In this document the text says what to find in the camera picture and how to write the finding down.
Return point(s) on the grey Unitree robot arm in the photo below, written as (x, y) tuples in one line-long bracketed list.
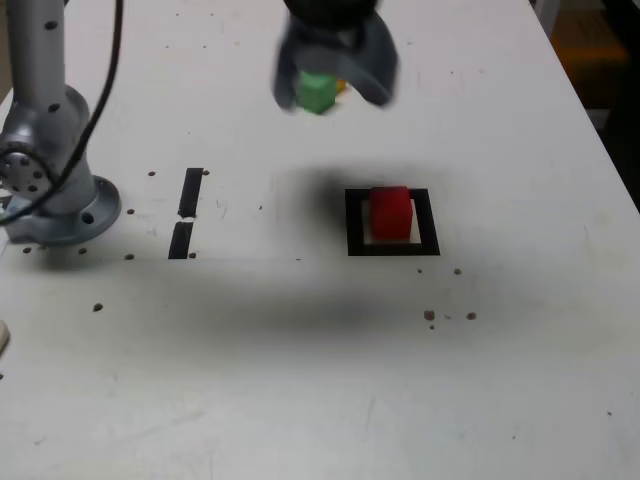
[(50, 125)]

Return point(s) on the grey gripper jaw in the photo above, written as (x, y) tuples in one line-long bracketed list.
[(375, 65), (285, 75)]

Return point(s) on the green cube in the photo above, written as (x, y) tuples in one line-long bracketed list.
[(316, 92)]

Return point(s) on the yellow cube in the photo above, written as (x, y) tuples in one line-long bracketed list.
[(341, 88)]

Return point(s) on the black tape square outline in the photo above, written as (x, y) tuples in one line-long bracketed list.
[(430, 225)]

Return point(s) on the red cube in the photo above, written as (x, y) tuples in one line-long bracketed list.
[(391, 212)]

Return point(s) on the black tape strip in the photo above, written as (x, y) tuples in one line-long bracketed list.
[(191, 190)]

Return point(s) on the yellow brown background box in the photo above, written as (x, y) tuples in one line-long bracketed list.
[(595, 37)]

